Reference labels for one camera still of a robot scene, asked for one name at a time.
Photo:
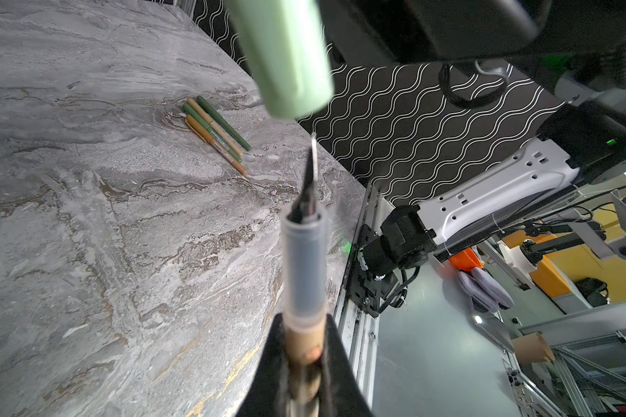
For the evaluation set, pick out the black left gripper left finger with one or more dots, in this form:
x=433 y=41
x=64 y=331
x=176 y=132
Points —
x=268 y=394

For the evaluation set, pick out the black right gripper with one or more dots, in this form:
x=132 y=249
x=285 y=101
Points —
x=414 y=32

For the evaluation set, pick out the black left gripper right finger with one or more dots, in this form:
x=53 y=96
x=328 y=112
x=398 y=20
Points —
x=339 y=391

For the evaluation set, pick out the light green pen cap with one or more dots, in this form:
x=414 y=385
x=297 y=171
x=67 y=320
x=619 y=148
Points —
x=284 y=46

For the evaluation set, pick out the green pen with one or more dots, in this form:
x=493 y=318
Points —
x=222 y=121
x=187 y=109

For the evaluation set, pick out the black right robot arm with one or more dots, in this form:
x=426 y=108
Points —
x=585 y=141

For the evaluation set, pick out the grey folded cloths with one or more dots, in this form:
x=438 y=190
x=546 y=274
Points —
x=483 y=289

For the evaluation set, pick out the orange bowl outside cell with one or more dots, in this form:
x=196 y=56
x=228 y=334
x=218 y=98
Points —
x=467 y=260

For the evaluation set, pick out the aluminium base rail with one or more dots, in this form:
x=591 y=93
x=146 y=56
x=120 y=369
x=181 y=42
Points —
x=358 y=330

